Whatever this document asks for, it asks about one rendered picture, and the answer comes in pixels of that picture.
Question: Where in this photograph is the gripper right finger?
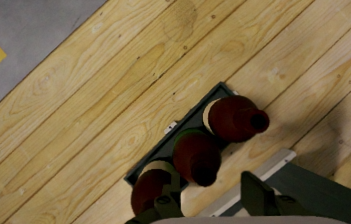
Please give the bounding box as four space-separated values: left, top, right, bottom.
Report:
241 171 338 220

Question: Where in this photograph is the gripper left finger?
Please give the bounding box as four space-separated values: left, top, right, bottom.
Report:
124 171 185 224

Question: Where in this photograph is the dark grey tray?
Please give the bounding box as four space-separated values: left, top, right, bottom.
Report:
123 81 235 188

